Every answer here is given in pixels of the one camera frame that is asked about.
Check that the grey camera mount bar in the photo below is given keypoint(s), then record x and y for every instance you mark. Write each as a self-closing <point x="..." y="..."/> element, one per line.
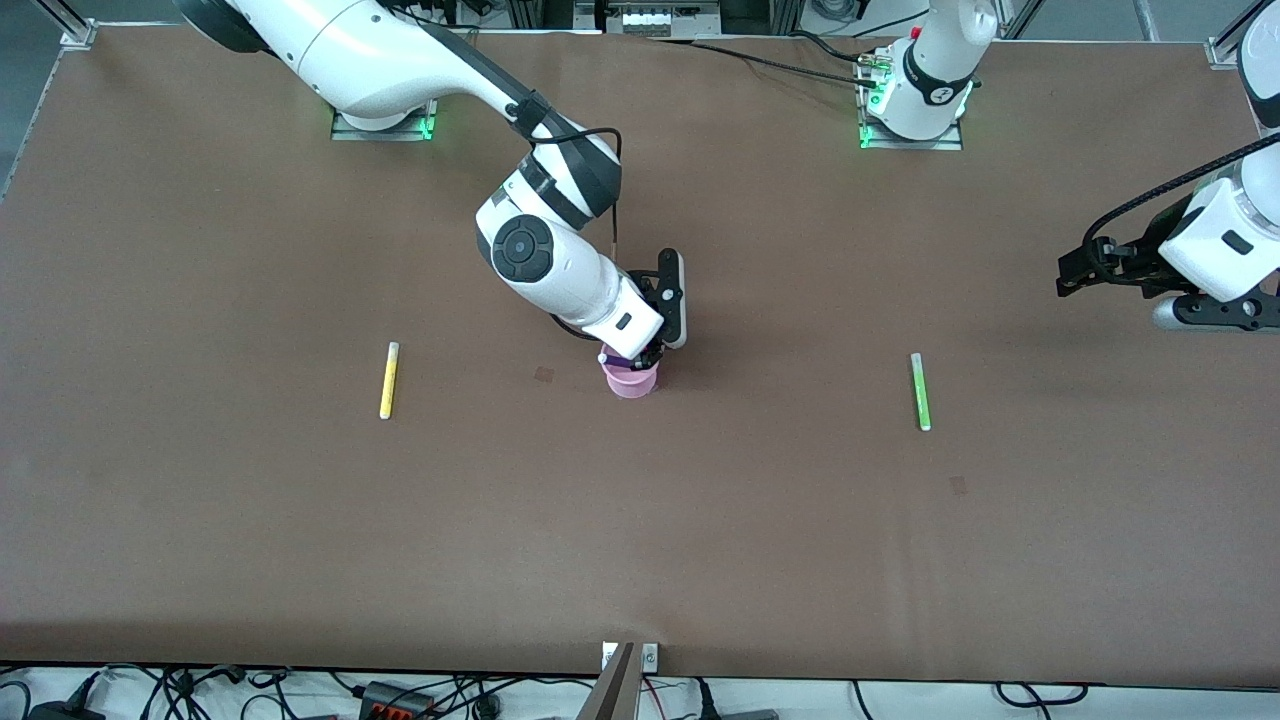
<point x="612" y="695"/>

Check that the green marker pen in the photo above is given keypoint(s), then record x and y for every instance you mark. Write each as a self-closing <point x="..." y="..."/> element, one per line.
<point x="921" y="400"/>

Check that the black power adapter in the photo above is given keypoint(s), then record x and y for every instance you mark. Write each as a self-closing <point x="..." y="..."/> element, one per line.
<point x="65" y="712"/>

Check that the grey flat box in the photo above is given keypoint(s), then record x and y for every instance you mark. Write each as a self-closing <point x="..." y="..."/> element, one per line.
<point x="748" y="715"/>

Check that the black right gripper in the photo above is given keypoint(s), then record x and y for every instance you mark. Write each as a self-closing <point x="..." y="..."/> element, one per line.
<point x="648" y="355"/>

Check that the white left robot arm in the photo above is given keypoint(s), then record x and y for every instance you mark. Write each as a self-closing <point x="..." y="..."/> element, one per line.
<point x="930" y="70"/>

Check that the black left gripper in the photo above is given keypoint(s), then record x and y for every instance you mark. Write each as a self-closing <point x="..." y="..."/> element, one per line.
<point x="1128" y="262"/>

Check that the brown table cover sheet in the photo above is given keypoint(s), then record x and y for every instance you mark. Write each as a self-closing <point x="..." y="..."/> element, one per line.
<point x="640" y="550"/>

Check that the white power strip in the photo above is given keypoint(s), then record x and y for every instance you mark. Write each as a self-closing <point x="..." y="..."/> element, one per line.
<point x="655" y="20"/>

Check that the aluminium table corner bracket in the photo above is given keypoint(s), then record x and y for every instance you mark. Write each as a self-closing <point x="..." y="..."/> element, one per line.
<point x="1225" y="53"/>
<point x="80" y="35"/>

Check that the yellow marker pen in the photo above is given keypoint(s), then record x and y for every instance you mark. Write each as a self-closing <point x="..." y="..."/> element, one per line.
<point x="389" y="385"/>

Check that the black plug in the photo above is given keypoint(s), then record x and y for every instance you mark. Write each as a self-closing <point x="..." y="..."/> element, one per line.
<point x="704" y="700"/>

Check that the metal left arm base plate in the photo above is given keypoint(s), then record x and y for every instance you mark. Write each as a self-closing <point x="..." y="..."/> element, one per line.
<point x="945" y="144"/>

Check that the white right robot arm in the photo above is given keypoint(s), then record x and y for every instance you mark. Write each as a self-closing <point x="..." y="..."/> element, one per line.
<point x="380" y="50"/>

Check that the orange black connector box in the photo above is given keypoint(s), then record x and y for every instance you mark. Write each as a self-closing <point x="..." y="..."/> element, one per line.
<point x="395" y="705"/>

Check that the small white metal bracket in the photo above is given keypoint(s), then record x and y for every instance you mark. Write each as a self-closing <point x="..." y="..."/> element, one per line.
<point x="650" y="656"/>
<point x="607" y="655"/>

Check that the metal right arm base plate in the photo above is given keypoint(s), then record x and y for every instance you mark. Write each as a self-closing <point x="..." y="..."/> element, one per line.
<point x="350" y="134"/>

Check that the purple marker pen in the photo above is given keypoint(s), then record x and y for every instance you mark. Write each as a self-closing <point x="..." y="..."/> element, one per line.
<point x="622" y="361"/>

